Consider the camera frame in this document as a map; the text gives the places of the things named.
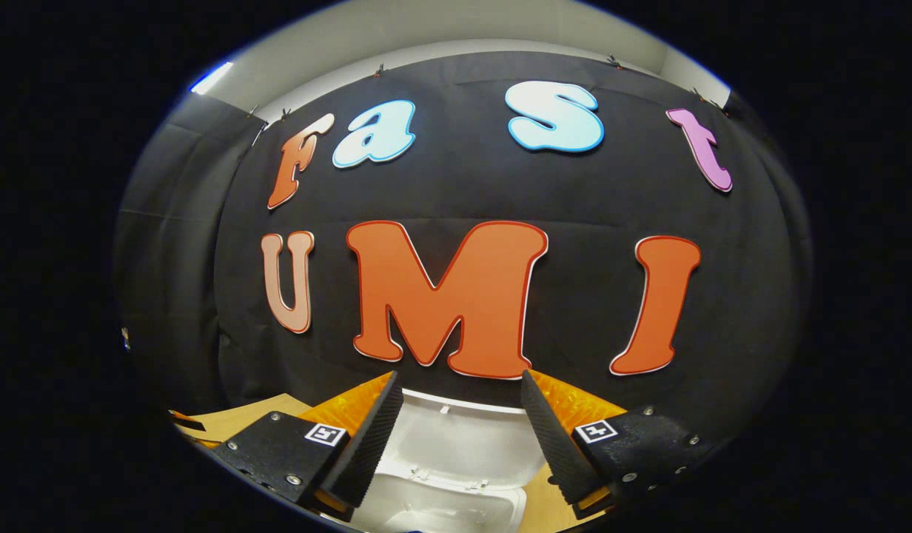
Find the white desktop garbage bin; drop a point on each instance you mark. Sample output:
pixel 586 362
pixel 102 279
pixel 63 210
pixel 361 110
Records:
pixel 456 444

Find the ceiling light strip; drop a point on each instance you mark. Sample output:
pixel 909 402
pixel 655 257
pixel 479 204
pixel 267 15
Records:
pixel 212 78

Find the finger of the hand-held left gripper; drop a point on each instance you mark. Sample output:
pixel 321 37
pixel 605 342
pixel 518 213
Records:
pixel 188 422

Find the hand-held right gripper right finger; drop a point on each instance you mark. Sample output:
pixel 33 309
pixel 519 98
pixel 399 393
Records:
pixel 556 448

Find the black backdrop cloth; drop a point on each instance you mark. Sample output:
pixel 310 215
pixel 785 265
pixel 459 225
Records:
pixel 574 192

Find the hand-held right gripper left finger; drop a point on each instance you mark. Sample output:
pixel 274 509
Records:
pixel 367 451

